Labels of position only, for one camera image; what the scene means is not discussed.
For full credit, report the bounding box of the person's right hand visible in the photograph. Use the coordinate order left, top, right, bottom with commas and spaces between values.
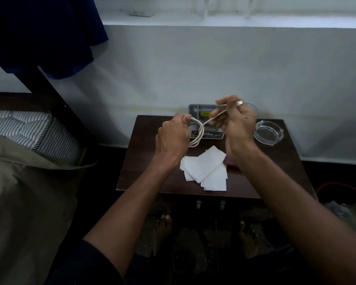
209, 95, 258, 157

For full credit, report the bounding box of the person's left hand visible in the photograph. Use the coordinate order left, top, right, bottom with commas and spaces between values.
155, 113, 194, 162

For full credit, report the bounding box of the white cable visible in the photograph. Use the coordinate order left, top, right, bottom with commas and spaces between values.
182, 109, 228, 148

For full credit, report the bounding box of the person's left forearm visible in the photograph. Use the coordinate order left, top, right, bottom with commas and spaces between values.
82, 153, 183, 279

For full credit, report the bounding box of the person's right forearm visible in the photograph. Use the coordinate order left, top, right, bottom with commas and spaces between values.
233, 144, 356, 285

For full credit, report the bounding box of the grey plastic tray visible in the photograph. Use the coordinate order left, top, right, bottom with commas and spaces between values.
187, 104, 226, 140

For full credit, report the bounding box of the white paper sheet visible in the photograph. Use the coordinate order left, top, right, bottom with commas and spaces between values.
181, 145, 227, 184
179, 156, 203, 182
200, 162, 228, 192

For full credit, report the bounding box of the clear glass ashtray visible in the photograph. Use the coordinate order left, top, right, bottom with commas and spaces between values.
254, 120, 285, 146

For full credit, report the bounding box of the dark wooden side table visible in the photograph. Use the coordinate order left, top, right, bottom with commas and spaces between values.
116, 115, 318, 211

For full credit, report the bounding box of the person's left foot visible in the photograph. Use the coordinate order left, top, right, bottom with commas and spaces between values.
152, 214, 174, 256

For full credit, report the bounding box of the person's foot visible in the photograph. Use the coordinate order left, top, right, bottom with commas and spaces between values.
237, 219, 261, 259
152, 214, 174, 256

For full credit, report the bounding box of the person's right foot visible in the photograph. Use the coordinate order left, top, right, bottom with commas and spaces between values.
237, 219, 261, 259

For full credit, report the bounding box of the striped mattress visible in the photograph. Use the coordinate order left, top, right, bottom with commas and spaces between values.
0, 110, 83, 166

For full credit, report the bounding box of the crumpled plastic bag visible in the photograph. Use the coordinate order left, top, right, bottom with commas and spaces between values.
323, 195, 356, 238

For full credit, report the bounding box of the dark blue hanging cloth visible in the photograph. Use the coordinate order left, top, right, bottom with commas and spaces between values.
0, 0, 109, 80

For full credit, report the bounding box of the dark blue sleeve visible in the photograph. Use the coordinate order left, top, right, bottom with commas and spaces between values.
47, 240, 126, 285

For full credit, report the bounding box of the beige bedsheet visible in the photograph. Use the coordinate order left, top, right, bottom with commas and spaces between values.
0, 131, 98, 285

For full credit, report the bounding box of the red hose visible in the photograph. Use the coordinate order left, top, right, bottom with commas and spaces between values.
314, 182, 356, 200

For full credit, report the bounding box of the dark wooden bed frame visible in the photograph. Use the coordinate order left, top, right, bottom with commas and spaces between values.
0, 66, 103, 147

